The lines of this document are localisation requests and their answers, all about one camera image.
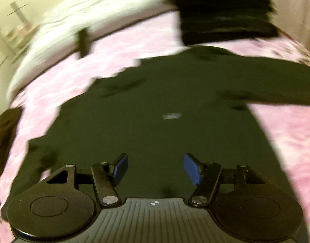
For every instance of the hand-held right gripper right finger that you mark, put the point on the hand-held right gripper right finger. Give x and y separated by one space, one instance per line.
192 169

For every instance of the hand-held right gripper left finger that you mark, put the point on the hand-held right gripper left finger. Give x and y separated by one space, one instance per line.
121 168

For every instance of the dark green shirt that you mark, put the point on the dark green shirt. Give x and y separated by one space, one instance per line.
155 111

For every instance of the stack of black folded clothes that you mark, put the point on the stack of black folded clothes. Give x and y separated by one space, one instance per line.
220 12

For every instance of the pink fluffy blanket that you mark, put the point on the pink fluffy blanket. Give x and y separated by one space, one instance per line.
99 63

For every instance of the dark brown cloth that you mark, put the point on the dark brown cloth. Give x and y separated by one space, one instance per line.
5 136

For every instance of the small black box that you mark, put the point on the small black box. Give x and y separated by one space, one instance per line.
84 41

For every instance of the white duvet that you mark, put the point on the white duvet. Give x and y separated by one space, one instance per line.
76 15

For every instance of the pale blurred stand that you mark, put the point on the pale blurred stand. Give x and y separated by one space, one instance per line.
18 22

